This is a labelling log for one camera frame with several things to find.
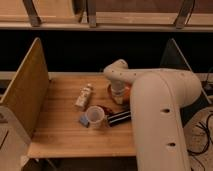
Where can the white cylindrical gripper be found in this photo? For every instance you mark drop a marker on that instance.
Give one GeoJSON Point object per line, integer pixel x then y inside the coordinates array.
{"type": "Point", "coordinates": [117, 89]}

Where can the orange ceramic bowl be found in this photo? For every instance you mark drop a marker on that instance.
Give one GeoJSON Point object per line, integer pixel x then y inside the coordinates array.
{"type": "Point", "coordinates": [125, 96]}

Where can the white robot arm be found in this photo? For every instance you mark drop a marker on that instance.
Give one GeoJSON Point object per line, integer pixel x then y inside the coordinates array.
{"type": "Point", "coordinates": [156, 97]}

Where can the black rectangular box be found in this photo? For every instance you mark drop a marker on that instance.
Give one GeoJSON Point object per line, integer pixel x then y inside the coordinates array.
{"type": "Point", "coordinates": [119, 118]}

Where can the white plastic cup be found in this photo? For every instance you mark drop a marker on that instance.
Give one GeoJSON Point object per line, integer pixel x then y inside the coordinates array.
{"type": "Point", "coordinates": [95, 116]}

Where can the small blue block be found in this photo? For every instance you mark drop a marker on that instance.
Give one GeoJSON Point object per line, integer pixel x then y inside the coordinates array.
{"type": "Point", "coordinates": [83, 120]}

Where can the right dark side panel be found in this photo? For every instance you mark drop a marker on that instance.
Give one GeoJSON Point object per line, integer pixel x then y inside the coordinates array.
{"type": "Point", "coordinates": [173, 58]}

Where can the left wooden side panel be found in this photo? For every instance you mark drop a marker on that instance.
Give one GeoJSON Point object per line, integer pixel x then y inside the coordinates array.
{"type": "Point", "coordinates": [22, 100]}

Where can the wooden shelf with brackets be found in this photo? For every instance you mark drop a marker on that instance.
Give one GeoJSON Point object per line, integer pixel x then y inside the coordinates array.
{"type": "Point", "coordinates": [108, 15]}

